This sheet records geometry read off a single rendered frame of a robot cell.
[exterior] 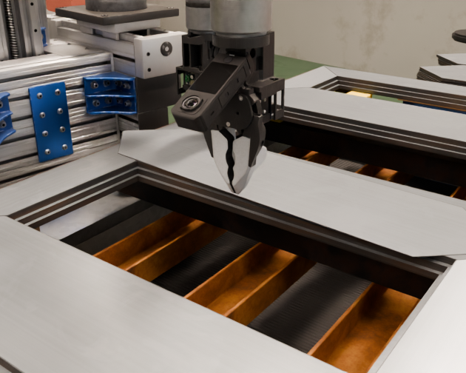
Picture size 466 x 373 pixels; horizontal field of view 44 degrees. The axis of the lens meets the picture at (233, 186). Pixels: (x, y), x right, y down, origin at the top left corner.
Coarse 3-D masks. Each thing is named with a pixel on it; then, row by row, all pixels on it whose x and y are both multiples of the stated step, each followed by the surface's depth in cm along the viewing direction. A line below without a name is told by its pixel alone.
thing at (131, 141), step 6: (138, 132) 116; (144, 132) 116; (150, 132) 116; (156, 132) 116; (162, 132) 116; (168, 132) 116; (174, 132) 116; (126, 138) 113; (132, 138) 113; (138, 138) 113; (144, 138) 113; (150, 138) 113; (156, 138) 113; (120, 144) 110; (126, 144) 110; (132, 144) 110; (138, 144) 110; (120, 150) 107
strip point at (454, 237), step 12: (456, 216) 83; (444, 228) 80; (456, 228) 80; (432, 240) 77; (444, 240) 77; (456, 240) 77; (420, 252) 74; (432, 252) 74; (444, 252) 74; (456, 252) 74
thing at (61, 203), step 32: (416, 96) 148; (448, 96) 143; (320, 128) 128; (352, 128) 124; (384, 128) 120; (64, 192) 91; (96, 192) 95; (192, 192) 95; (224, 192) 92; (416, 192) 90; (32, 224) 85; (288, 224) 85; (384, 256) 77; (448, 256) 73; (384, 352) 60
